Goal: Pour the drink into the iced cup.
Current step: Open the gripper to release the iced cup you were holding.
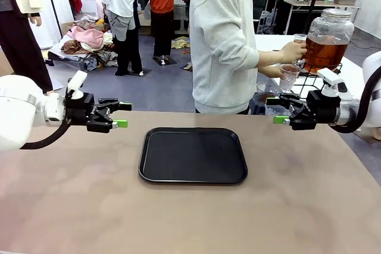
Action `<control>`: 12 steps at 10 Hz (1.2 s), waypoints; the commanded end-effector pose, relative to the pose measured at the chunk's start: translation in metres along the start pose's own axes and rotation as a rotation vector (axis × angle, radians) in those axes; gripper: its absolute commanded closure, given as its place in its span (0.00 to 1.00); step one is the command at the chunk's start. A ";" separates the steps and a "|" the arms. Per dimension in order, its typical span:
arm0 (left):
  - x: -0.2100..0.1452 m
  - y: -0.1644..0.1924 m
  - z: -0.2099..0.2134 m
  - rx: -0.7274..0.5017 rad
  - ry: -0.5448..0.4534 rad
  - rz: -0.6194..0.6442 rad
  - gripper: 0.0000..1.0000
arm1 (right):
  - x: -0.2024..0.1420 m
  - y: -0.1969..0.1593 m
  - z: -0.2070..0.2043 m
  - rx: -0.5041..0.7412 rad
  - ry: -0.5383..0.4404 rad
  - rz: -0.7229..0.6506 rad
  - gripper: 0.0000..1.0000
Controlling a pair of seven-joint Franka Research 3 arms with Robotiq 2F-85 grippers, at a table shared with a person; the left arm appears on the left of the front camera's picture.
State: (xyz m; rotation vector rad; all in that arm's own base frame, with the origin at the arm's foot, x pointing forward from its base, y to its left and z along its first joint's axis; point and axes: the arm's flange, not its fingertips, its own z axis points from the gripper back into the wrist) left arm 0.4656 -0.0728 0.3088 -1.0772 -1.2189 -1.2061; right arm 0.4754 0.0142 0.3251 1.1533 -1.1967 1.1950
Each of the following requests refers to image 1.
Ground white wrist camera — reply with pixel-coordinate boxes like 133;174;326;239
317;68;354;102
65;70;89;100

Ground yellow cloth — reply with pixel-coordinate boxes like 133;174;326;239
171;36;191;49

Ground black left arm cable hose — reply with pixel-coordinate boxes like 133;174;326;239
19;118;72;150

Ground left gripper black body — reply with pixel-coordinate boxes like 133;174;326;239
64;92;99;126

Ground wooden workbench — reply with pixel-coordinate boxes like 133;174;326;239
267;0;363;36

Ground person's left forearm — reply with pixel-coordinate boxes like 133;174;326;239
258;65;282;78

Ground black clothes rack pole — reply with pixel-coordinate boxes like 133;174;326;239
43;0;65;48

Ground person's left hand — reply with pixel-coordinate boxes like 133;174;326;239
275;63;301;81

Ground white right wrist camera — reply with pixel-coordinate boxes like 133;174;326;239
317;68;354;102

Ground black plastic tray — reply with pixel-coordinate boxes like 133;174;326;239
138;127;248;185

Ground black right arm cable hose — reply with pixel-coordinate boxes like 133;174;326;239
329;65;381;134

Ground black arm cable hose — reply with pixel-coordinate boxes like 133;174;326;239
19;118;72;150
329;65;381;134

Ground pile of mixed clothes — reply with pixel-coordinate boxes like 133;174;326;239
47;15;120;72

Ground person in grey sweater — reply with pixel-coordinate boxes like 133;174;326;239
189;0;270;115

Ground clear plastic iced cup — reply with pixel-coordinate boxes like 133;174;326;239
279;64;301;94
293;33;308;47

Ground clear plastic ice bowl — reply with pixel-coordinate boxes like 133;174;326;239
256;82;282;96

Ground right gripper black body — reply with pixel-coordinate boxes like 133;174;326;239
305;89;342;126

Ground person's right hand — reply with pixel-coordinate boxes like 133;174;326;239
279;40;308;64

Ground black slanted post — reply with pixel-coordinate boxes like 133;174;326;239
305;0;327;35

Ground black wire dispenser stand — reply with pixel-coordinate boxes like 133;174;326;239
290;60;343;96

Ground white rectangular table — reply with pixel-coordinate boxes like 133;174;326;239
254;34;373;100

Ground person's right forearm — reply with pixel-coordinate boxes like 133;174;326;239
255;49;285;67

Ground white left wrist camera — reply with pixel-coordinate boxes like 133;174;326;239
65;70;89;100

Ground figure cream jacket dark trousers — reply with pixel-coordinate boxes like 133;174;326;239
0;0;54;94

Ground glass tea drink dispenser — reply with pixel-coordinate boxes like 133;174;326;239
300;8;355;74

